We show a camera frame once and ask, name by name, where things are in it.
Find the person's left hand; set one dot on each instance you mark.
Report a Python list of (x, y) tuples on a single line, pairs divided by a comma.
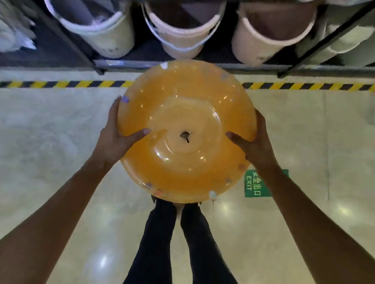
[(109, 144)]

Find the person's right hand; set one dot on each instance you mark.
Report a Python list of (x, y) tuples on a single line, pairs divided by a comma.
[(260, 151)]

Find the person's right thumb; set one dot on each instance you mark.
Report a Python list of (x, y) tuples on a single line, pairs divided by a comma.
[(238, 140)]

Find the person's left thumb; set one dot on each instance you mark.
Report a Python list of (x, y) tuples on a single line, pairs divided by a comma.
[(136, 136)]

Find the orange plastic basin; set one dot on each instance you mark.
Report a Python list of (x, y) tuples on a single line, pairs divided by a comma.
[(190, 119)]

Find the person's left forearm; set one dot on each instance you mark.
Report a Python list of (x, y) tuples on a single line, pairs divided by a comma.
[(37, 230)]

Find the person's right forearm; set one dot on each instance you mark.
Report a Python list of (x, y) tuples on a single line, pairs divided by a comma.
[(325, 252)]

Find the green exit floor sign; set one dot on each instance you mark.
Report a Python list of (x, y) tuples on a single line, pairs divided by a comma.
[(254, 188)]

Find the yellow black hazard tape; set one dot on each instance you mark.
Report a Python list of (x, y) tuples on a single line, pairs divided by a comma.
[(59, 83)]

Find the white plastic bucket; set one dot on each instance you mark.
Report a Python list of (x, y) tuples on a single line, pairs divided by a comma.
[(254, 46)]

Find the white bucket with grey lining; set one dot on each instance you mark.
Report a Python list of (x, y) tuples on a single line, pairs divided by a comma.
[(108, 35)]

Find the person's left leg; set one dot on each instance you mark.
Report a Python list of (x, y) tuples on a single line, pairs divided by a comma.
[(152, 257)]

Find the person's leg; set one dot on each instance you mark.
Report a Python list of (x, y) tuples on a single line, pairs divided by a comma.
[(210, 273), (152, 257)]

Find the person's right leg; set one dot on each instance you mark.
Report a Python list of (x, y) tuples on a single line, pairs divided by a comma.
[(210, 273)]

